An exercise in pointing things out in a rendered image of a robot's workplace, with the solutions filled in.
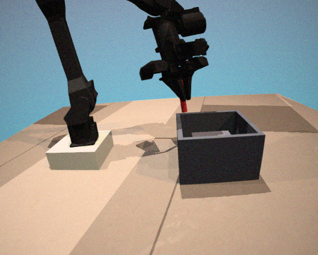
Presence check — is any white square plate with hole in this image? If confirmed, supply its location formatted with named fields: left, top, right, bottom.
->
left=192, top=131, right=231, bottom=137

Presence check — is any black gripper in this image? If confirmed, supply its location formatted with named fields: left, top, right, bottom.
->
left=139, top=35, right=209, bottom=102

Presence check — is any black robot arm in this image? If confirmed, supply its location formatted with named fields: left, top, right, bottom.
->
left=35, top=0, right=209, bottom=147

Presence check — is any red peg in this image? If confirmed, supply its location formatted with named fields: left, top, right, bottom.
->
left=180, top=99, right=187, bottom=112

